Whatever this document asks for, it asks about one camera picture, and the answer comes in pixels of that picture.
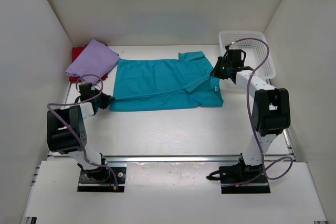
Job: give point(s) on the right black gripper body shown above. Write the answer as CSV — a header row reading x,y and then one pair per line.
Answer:
x,y
227,66

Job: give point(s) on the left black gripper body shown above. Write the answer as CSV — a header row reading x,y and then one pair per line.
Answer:
x,y
98,98

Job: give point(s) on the teal t shirt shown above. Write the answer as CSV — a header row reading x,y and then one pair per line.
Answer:
x,y
165,84

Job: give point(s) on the lilac t shirt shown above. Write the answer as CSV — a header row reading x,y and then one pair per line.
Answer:
x,y
114,61

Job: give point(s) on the red t shirt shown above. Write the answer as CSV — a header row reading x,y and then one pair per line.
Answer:
x,y
89,59

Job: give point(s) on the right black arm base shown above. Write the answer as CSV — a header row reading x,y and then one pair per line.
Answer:
x,y
241,179

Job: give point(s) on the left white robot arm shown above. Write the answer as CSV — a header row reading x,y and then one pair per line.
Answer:
x,y
66,133

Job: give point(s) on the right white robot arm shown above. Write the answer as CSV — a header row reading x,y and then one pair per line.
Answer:
x,y
268,107

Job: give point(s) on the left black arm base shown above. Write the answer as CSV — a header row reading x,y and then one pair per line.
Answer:
x,y
102,180

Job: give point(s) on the white plastic basket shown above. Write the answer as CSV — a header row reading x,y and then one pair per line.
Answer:
x,y
255,50

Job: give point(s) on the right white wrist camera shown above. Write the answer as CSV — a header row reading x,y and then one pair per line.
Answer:
x,y
227,47

